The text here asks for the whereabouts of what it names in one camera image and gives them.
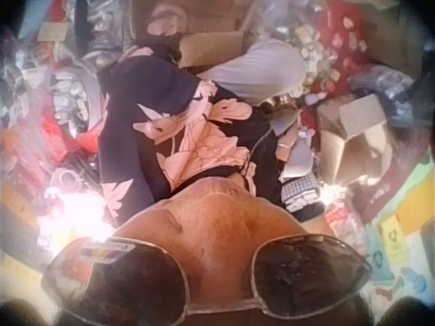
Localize person's right hand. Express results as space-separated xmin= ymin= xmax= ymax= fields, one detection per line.
xmin=281 ymin=126 xmax=302 ymax=146

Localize grey blue cloth piece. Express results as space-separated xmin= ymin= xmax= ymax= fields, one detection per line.
xmin=284 ymin=138 xmax=319 ymax=179

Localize blue white checked cloth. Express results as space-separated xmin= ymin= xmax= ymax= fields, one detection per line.
xmin=279 ymin=174 xmax=326 ymax=219

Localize open cardboard box with flaps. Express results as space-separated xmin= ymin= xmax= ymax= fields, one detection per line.
xmin=317 ymin=94 xmax=398 ymax=186

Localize person's legs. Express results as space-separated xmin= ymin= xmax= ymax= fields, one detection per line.
xmin=200 ymin=38 xmax=307 ymax=107

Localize heap of small pale packets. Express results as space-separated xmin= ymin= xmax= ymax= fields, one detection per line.
xmin=255 ymin=0 xmax=330 ymax=100

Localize clear plastic bag of bottles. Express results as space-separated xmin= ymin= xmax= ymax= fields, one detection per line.
xmin=351 ymin=63 xmax=417 ymax=105

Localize red cloth with heart print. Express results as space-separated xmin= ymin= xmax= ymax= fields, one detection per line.
xmin=315 ymin=5 xmax=377 ymax=90

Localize large brown cardboard box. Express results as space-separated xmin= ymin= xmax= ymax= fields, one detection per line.
xmin=130 ymin=0 xmax=256 ymax=69

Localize green sheet with yellow labels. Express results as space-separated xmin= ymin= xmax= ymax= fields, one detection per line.
xmin=365 ymin=162 xmax=435 ymax=302

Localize heap of printed cloths and bags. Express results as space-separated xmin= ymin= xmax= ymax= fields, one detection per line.
xmin=0 ymin=0 xmax=115 ymax=245

